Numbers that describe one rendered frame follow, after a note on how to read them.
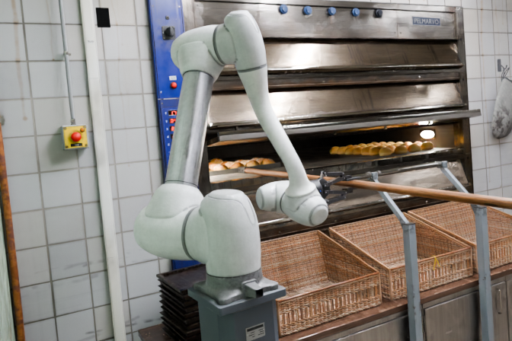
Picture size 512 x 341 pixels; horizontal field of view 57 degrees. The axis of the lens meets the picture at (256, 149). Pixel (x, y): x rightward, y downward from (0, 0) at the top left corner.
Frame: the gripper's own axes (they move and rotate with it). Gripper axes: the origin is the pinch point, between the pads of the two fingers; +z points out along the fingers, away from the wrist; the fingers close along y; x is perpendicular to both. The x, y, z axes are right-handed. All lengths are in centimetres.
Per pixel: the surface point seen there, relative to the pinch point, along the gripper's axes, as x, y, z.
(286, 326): -18, 57, -24
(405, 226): -9.2, 24.7, 35.8
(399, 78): -67, -47, 96
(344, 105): -67, -33, 52
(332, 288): -18, 47, 0
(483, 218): -7, 29, 85
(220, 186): -68, 3, -26
